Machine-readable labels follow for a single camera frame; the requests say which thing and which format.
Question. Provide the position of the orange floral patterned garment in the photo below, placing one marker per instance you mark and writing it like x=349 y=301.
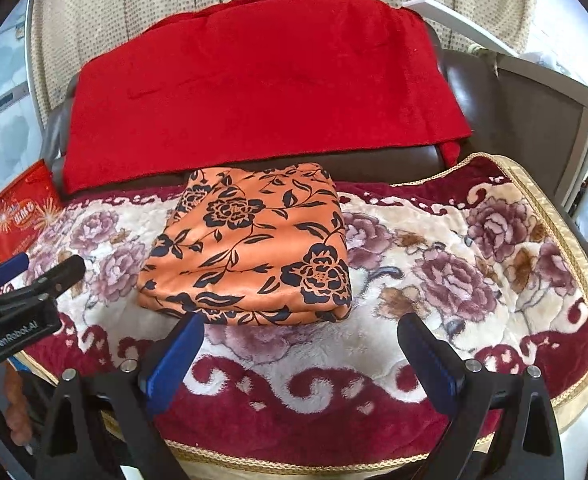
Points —
x=252 y=248

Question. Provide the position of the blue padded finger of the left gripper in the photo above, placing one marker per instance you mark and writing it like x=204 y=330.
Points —
x=6 y=269

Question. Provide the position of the dark brown leather sofa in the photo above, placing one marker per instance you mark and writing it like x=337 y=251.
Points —
x=390 y=165

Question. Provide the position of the red snack bag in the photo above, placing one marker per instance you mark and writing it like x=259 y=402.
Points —
x=28 y=205

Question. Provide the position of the red cloth on sofa back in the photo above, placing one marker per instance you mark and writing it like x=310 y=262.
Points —
x=260 y=78

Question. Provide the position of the floral plush blanket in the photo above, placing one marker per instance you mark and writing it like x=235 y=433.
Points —
x=478 y=252

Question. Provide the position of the person's left hand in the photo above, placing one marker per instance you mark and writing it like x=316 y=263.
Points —
x=17 y=417

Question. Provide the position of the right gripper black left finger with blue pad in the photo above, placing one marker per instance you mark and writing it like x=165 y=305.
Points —
x=76 y=444

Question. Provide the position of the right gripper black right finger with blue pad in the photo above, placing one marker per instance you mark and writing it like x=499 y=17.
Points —
x=500 y=426

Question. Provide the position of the white framed window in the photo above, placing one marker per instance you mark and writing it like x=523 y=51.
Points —
x=20 y=125

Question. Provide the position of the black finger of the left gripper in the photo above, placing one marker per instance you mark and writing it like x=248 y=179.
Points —
x=54 y=283

